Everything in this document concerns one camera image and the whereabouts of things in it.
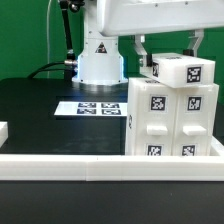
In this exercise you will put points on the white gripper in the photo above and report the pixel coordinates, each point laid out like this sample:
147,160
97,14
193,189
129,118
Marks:
132,17

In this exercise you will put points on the white cabinet top block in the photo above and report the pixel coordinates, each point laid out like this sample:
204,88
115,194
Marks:
177,70

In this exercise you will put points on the white cabinet body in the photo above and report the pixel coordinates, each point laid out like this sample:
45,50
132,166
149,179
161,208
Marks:
134,122

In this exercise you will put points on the white cabinet door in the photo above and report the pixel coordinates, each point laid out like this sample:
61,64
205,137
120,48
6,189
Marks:
194,123
158,110

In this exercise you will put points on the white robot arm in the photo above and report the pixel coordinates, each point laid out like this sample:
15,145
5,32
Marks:
100,62

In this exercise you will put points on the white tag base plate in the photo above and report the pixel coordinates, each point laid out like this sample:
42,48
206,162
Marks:
105,109

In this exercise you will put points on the white u-shaped wall fence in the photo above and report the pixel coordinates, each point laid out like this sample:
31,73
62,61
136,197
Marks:
114,168

